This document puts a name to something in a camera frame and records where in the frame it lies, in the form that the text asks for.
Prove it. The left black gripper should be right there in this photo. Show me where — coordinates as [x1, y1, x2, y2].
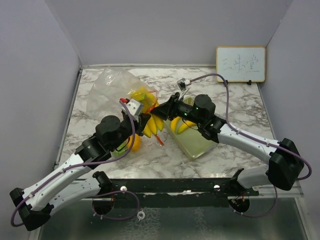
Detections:
[110, 112, 151, 151]

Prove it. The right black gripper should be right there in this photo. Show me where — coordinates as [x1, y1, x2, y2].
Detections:
[150, 92, 204, 126]

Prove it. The orange yellow bell pepper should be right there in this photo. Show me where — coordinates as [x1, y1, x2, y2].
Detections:
[126, 134, 142, 152]

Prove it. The single yellow banana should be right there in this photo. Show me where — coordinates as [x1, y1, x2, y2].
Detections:
[170, 117, 198, 135]

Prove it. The green apple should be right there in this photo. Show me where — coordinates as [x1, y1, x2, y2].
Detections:
[112, 140, 128, 157]

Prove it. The green plastic basket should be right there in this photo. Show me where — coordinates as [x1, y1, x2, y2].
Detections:
[164, 96, 217, 161]

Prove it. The yellow banana bunch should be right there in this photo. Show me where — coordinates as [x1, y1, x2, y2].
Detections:
[143, 114, 164, 138]

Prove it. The clear zip bag red zipper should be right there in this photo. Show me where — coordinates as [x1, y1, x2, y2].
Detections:
[111, 134, 165, 159]

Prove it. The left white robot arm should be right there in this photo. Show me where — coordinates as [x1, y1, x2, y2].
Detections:
[9, 110, 151, 231]

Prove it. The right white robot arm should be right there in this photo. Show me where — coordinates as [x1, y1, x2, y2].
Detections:
[151, 92, 305, 196]

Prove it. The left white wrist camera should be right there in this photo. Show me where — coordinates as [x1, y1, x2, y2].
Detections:
[123, 98, 144, 122]

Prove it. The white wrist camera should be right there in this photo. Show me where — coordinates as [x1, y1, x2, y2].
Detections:
[176, 78, 191, 101]
[123, 98, 144, 122]

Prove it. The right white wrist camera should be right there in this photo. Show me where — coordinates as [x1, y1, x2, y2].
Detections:
[176, 78, 191, 101]

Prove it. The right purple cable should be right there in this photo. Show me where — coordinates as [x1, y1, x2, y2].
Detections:
[186, 73, 313, 218]

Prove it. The black mounting rail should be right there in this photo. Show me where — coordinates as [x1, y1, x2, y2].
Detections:
[81, 170, 261, 209]

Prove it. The small whiteboard wooden frame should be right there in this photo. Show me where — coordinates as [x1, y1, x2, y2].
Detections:
[216, 46, 266, 83]

